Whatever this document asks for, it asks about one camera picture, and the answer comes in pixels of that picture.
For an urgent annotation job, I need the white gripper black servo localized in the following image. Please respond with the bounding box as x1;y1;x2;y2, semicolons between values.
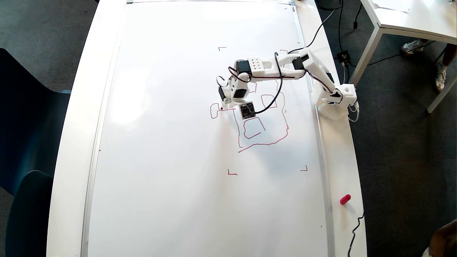
217;76;251;110

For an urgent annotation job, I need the large white whiteboard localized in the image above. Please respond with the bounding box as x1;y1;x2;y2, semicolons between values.
80;0;334;257

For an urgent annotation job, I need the white paper sheet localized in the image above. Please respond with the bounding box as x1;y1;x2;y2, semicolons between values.
371;0;411;12

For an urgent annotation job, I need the white sneaker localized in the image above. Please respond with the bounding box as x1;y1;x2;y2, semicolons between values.
400;39;427;57
435;62;449;92

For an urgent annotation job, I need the dark blue chair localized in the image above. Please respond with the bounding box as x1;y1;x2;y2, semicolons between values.
5;171;54;257
0;48;72;195

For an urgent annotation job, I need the white side table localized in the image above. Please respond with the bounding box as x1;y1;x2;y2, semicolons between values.
348;0;457;114

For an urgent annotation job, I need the bare lower leg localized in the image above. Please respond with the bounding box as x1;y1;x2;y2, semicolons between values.
442;42;457;67

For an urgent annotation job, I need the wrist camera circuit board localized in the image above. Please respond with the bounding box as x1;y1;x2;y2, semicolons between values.
240;102;256;119

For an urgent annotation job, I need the black camera cable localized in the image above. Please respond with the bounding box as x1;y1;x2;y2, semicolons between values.
254;0;343;115

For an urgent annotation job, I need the white cable at robot base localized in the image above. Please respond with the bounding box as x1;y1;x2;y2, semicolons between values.
348;101;360;122

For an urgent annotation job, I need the black cable to adapter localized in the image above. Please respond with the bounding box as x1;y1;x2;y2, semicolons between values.
337;0;348;54

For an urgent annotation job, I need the coiled black cable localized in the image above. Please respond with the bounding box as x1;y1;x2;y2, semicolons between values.
315;0;343;11

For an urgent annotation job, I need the black cable with plug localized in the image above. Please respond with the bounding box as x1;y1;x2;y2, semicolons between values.
353;3;364;30

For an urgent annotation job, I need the black cable on carpet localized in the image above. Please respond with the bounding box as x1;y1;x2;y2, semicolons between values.
366;40;438;67

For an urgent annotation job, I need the black cable over table edge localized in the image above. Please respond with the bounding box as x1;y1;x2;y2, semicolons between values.
347;211;365;257

